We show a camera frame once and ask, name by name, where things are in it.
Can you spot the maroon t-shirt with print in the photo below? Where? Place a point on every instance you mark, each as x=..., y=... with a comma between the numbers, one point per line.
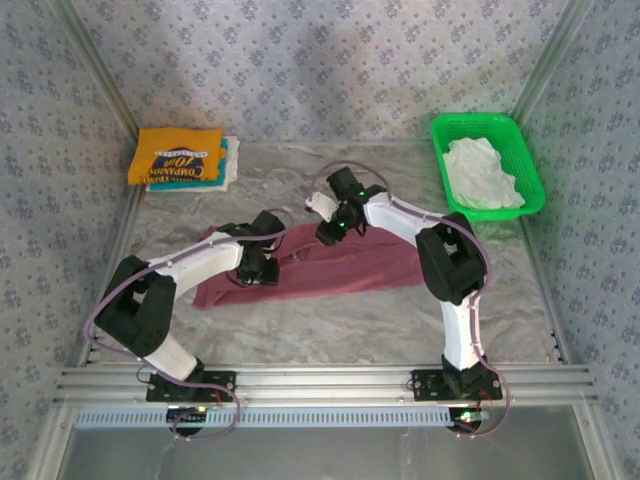
x=350, y=275

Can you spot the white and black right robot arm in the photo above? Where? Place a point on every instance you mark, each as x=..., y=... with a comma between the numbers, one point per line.
x=460, y=335

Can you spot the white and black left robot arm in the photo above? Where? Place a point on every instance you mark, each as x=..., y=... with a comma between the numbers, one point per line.
x=200, y=265

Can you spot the folded teal t-shirt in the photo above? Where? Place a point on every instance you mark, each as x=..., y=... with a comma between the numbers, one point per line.
x=225, y=146

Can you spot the folded yellow printed t-shirt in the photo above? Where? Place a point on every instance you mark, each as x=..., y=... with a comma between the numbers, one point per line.
x=170, y=142

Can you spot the crumpled white t-shirt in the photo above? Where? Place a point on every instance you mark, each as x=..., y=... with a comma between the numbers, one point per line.
x=485, y=175

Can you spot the small controller board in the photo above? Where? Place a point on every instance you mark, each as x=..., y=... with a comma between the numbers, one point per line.
x=187, y=411
x=467, y=416

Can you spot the green plastic basket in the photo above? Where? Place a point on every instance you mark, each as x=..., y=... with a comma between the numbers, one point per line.
x=520, y=145

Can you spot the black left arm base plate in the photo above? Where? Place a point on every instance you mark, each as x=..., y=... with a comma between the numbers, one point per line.
x=225, y=385

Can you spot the aluminium mounting rail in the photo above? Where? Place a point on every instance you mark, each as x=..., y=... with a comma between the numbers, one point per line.
x=325, y=385

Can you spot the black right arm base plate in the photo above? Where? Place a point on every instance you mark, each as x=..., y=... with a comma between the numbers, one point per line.
x=425, y=385

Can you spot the aluminium upright post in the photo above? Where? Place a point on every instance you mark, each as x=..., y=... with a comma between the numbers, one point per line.
x=552, y=60
x=100, y=70

